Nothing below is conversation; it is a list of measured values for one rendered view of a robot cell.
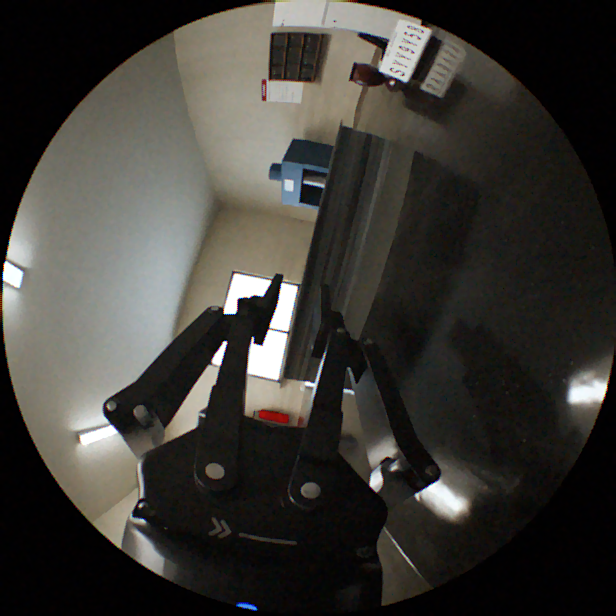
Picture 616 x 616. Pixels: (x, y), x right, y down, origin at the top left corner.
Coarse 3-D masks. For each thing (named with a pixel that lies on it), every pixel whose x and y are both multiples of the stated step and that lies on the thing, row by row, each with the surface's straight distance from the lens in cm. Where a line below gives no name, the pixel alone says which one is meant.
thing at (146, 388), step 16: (208, 320) 13; (192, 336) 12; (208, 336) 12; (176, 352) 11; (192, 352) 11; (208, 352) 13; (160, 368) 10; (176, 368) 10; (192, 368) 11; (144, 384) 10; (160, 384) 9; (176, 384) 10; (192, 384) 12; (112, 400) 9; (128, 400) 9; (144, 400) 9; (160, 400) 10; (176, 400) 11; (112, 416) 9; (128, 416) 9; (160, 416) 10
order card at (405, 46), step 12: (396, 24) 46; (408, 24) 46; (396, 36) 45; (408, 36) 45; (420, 36) 45; (396, 48) 45; (408, 48) 45; (420, 48) 44; (384, 60) 46; (396, 60) 45; (408, 60) 44; (384, 72) 46; (396, 72) 45; (408, 72) 44
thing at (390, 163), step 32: (352, 160) 29; (384, 160) 30; (352, 192) 28; (384, 192) 29; (320, 224) 28; (352, 224) 28; (384, 224) 29; (320, 256) 28; (352, 256) 29; (384, 256) 30; (352, 288) 30; (352, 320) 32; (288, 352) 35
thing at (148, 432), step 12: (144, 408) 9; (144, 420) 9; (156, 420) 9; (120, 432) 10; (132, 432) 9; (144, 432) 9; (156, 432) 9; (132, 444) 9; (144, 444) 9; (156, 444) 9
